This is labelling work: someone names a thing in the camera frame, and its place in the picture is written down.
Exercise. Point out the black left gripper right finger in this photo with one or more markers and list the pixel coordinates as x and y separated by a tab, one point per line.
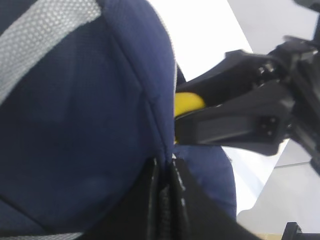
194	215

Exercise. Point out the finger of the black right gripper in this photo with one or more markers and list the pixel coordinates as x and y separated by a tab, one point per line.
225	125

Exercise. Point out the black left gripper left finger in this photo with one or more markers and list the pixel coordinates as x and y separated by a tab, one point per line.
142	214

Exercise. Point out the navy blue lunch bag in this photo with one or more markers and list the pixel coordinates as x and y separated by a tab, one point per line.
86	98

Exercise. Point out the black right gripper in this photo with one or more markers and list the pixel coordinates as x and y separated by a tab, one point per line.
294	64

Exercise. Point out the yellow toy banana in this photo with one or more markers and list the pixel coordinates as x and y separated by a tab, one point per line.
185	103

